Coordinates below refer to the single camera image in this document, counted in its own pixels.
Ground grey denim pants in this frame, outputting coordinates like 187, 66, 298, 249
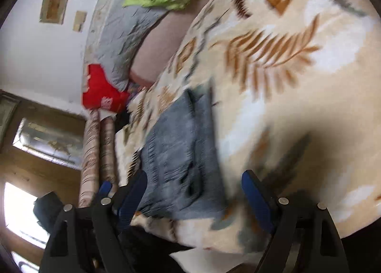
138, 83, 227, 220

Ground dark striped rolled bedding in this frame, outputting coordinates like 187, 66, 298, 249
100, 116, 118, 187

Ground wooden door with glass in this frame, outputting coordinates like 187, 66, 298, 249
1, 90, 85, 265

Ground red paper shopping bag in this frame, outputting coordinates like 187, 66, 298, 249
82, 64, 130, 113

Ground pink bolster cushion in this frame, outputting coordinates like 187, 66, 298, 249
129, 0, 209, 87

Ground grey quilted pillow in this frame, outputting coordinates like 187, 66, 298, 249
96, 0, 168, 92

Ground cream leaf-print blanket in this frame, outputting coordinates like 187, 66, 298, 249
117, 0, 380, 253

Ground small wall patch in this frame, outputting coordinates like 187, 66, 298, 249
73, 11, 87, 32

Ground large wall patch frame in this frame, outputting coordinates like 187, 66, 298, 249
39, 0, 68, 25

